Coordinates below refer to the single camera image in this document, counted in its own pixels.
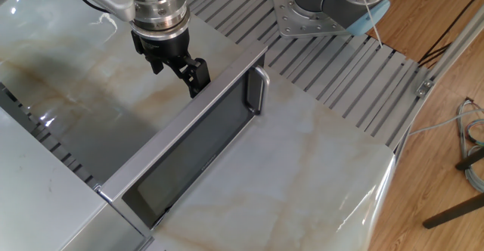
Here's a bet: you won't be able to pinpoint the silver microwave oven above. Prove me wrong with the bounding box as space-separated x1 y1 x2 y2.
96 41 271 240

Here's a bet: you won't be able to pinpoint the aluminium frame post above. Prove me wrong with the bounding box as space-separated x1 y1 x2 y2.
389 3 484 157

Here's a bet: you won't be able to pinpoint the marble pattern table mat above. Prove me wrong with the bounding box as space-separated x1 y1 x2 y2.
0 0 396 251

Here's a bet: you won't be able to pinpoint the silver microwave oven body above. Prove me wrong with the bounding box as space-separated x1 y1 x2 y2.
0 107 154 251

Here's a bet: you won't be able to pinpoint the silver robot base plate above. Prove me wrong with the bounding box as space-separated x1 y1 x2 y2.
270 0 351 39

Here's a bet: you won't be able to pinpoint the white zip tie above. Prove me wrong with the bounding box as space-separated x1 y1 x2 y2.
361 0 383 48

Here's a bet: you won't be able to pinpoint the dark furniture leg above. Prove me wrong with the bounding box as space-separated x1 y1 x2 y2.
422 192 484 230
455 147 484 171

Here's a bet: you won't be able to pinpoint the black floor cables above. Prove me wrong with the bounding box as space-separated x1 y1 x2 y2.
417 0 484 69

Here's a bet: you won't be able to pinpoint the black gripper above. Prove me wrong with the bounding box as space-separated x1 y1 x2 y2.
130 29 212 99

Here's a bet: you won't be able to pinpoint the light grey cable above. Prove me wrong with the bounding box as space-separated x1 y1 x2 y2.
408 107 484 137

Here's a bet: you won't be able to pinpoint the silver corner bracket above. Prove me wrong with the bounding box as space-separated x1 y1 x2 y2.
415 79 435 99

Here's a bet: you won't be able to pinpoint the grey coiled cable bundle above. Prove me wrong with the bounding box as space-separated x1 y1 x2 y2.
455 98 484 194

